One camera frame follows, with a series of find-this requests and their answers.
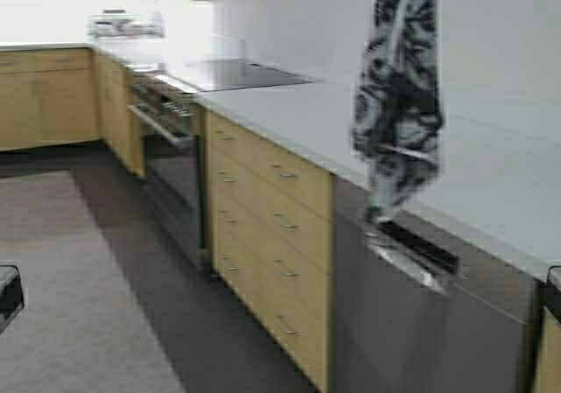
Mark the black white patterned cloth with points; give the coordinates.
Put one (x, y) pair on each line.
(397, 118)

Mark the robot base left corner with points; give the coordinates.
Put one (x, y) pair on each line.
(12, 300)

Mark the robot base right corner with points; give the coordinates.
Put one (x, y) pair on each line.
(551, 293)

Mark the light wood drawer stack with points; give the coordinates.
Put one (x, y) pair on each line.
(272, 239)

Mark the stainless steel oven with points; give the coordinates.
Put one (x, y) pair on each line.
(173, 156)

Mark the black induction cooktop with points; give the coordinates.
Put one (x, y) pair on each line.
(219, 75)

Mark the stainless steel dishwasher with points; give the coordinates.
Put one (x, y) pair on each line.
(416, 309)

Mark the dish rack with dishes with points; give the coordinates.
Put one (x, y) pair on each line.
(119, 23)

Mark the light wood corner cabinets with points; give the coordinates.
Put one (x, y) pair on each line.
(65, 95)

